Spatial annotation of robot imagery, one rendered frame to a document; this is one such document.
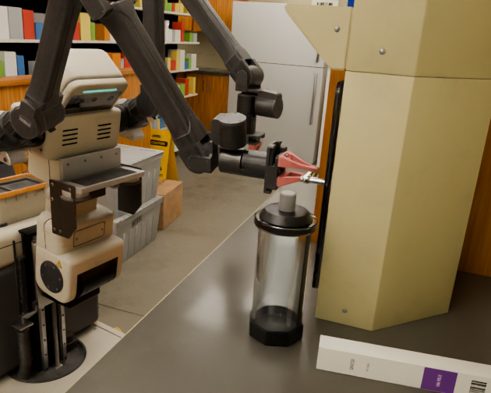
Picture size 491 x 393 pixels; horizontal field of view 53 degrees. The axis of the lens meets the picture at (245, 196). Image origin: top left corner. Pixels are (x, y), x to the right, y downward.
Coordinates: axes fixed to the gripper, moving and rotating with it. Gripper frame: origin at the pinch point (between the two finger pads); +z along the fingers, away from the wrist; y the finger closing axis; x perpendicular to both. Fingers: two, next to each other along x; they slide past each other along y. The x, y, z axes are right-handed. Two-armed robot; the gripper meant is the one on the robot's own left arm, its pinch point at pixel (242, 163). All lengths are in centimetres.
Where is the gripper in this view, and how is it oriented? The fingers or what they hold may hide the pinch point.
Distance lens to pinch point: 143.3
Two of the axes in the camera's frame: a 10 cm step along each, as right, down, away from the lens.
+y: 9.4, 1.7, -3.0
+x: 3.4, -2.7, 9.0
